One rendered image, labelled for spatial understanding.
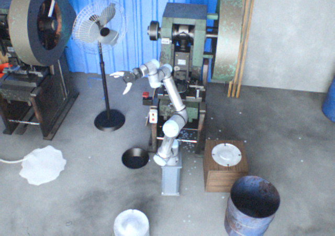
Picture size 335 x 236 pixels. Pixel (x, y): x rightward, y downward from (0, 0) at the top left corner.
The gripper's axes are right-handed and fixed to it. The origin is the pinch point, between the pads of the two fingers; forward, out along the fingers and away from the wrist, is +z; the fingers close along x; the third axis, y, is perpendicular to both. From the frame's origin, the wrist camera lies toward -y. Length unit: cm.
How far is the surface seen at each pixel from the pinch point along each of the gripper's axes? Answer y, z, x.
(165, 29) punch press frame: 34, -84, 32
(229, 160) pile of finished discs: 77, -83, -98
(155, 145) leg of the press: 140, -57, -44
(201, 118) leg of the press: 83, -91, -50
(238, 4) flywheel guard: -15, -121, 6
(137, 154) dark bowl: 151, -39, -40
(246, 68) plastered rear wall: 141, -238, -32
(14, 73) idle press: 160, 21, 113
